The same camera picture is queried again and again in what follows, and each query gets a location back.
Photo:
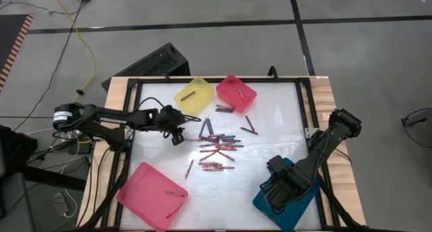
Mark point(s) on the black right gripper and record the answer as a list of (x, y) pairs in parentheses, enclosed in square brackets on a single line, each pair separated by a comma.
[(290, 184)]

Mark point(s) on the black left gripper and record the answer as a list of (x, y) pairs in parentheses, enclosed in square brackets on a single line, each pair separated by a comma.
[(168, 119)]

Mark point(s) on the yellow plastic bin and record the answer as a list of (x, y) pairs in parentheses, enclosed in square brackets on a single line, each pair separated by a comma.
[(199, 104)]

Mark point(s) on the orange crayon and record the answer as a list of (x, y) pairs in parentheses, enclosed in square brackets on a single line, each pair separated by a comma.
[(188, 95)]

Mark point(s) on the red plastic bin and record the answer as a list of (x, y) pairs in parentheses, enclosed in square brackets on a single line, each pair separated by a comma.
[(227, 90)]

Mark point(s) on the pink crayon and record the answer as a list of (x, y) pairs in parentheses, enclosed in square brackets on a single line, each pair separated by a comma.
[(175, 193), (212, 169), (175, 210), (189, 169)]

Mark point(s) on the red crayon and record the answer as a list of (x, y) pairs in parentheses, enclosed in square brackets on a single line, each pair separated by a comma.
[(227, 149), (226, 156), (241, 94), (227, 167), (208, 156), (209, 145), (209, 163), (194, 139), (208, 150), (212, 140)]

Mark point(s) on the pink plastic bin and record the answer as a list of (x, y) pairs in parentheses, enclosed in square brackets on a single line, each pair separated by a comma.
[(145, 195)]

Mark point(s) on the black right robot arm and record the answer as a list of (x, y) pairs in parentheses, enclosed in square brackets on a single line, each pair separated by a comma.
[(324, 147)]

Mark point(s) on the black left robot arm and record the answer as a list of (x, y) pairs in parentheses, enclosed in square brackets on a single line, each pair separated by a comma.
[(111, 120)]

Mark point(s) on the teal plastic bin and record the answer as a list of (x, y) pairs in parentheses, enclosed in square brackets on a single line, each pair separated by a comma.
[(290, 218)]

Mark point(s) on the wooden table board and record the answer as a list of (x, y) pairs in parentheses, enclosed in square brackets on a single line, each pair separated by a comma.
[(116, 93)]

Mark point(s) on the small black puck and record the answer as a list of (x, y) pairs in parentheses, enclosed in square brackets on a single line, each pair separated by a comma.
[(79, 91)]

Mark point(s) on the black mat orange striped edge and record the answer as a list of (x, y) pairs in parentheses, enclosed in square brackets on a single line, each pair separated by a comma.
[(10, 33)]

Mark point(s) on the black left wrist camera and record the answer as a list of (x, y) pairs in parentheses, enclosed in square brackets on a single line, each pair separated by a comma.
[(177, 140)]

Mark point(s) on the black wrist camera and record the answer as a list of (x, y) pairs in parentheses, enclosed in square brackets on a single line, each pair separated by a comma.
[(276, 164), (177, 140)]

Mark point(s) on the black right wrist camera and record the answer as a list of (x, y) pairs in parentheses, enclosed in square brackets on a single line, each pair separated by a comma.
[(276, 164)]

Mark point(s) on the black aluminium table frame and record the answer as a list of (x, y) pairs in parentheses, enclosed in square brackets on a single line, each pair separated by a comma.
[(155, 80)]

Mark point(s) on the black bracket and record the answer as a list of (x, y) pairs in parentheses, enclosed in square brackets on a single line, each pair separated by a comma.
[(272, 71)]

